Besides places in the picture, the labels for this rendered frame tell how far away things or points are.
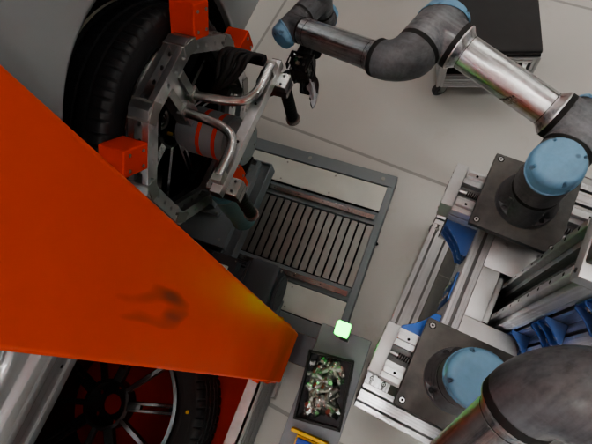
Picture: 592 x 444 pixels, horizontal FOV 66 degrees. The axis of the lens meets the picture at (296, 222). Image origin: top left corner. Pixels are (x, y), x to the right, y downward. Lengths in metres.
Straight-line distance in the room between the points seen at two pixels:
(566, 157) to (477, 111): 1.33
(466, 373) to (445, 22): 0.79
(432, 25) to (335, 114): 1.25
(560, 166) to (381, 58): 0.47
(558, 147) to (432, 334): 0.51
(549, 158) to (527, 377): 0.64
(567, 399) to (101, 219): 0.49
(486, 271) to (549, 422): 0.79
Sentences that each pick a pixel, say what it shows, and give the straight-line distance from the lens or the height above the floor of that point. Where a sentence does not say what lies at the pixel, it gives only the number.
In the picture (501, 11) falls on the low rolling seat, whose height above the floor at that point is 0.34.
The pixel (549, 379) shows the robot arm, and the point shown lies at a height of 1.44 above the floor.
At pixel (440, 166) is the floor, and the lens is 2.26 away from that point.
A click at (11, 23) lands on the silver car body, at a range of 1.01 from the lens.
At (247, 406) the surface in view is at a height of 0.39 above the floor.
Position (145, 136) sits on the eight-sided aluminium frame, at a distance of 1.20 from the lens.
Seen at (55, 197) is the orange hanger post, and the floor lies 1.72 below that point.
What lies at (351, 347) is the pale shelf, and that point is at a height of 0.45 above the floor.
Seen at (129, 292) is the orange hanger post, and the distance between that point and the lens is 0.49.
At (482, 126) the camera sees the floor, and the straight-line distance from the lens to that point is 2.40.
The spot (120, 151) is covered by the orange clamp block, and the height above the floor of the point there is 1.13.
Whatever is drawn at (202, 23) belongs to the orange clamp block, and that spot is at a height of 1.10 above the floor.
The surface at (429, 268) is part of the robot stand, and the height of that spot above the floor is 0.23.
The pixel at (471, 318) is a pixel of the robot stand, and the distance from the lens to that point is 1.31.
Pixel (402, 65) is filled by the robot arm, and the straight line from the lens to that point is 1.18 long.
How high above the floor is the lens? 2.00
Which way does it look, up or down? 68 degrees down
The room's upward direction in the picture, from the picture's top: 21 degrees counter-clockwise
